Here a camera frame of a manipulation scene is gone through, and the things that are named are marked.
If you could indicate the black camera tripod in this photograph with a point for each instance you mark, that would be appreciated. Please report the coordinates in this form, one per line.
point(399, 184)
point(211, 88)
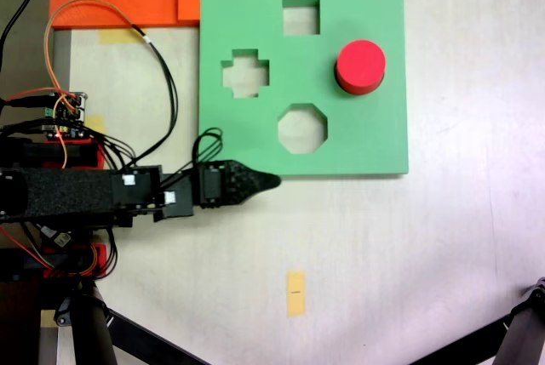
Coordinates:
point(89, 331)

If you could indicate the yellow tape with black mark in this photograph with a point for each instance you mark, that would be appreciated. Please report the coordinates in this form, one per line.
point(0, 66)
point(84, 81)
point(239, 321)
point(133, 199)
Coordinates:
point(296, 303)

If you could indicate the green shape-hole board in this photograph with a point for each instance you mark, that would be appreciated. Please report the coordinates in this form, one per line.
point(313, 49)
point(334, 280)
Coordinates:
point(306, 71)

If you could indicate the black notched tripod stack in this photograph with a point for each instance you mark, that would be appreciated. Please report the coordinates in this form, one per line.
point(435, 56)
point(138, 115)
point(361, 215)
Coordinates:
point(523, 339)

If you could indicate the red cylinder block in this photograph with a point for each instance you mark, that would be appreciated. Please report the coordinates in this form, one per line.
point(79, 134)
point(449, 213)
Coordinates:
point(361, 63)

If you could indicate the circuit board with green terminal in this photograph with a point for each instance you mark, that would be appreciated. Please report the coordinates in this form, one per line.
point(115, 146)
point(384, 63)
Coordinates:
point(64, 120)

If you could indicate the yellow masking tape piece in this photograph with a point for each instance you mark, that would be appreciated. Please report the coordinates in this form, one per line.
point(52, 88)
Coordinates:
point(119, 36)
point(97, 123)

